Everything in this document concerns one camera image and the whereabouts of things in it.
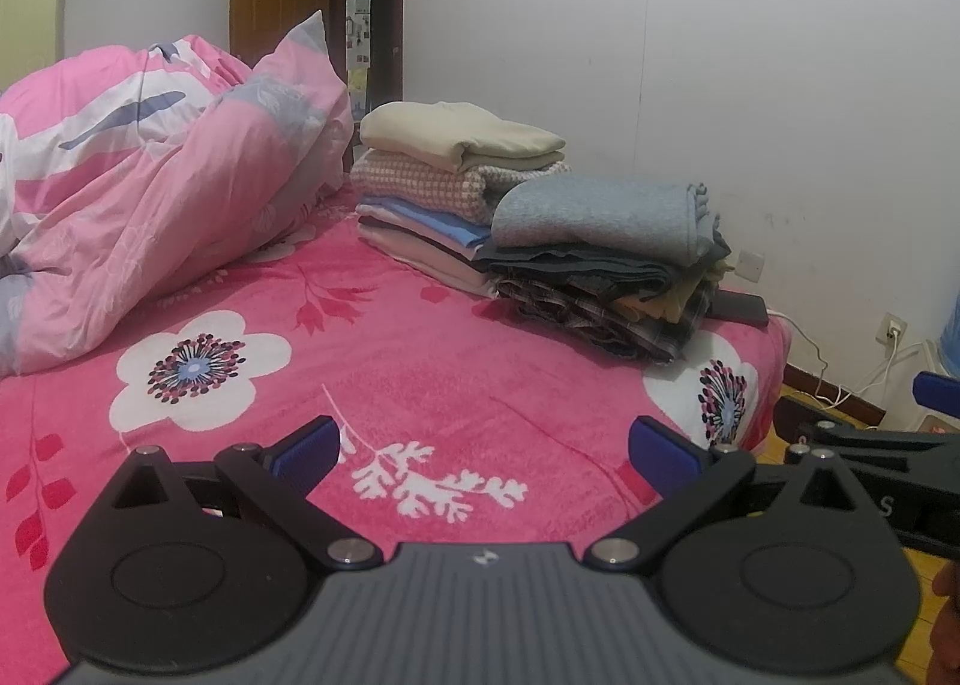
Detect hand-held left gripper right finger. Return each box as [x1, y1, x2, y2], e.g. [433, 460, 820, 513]
[583, 415, 875, 572]

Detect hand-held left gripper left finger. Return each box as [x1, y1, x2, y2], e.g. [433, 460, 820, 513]
[97, 415, 385, 572]

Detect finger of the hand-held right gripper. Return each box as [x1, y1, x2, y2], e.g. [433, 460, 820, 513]
[913, 370, 960, 431]
[772, 396, 960, 476]

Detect grey drawstring pants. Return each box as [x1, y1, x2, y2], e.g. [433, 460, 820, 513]
[491, 176, 713, 266]

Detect stack of folded clothes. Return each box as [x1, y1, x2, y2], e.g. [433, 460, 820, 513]
[351, 100, 732, 365]

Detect person's right hand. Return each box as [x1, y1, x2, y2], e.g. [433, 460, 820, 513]
[930, 557, 960, 685]

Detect blue water bottle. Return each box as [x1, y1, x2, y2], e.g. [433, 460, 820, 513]
[934, 310, 960, 386]

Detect black phone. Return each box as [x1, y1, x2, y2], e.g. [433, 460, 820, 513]
[709, 291, 770, 328]

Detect pink floral blanket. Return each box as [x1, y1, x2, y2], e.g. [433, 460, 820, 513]
[0, 194, 792, 656]

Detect pink patterned quilt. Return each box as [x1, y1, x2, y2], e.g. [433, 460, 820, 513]
[0, 10, 355, 378]

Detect pale yellow wardrobe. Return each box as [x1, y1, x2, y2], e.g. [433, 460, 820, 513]
[0, 0, 68, 94]

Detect white charging cable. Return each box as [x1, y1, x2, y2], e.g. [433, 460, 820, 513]
[765, 310, 938, 423]

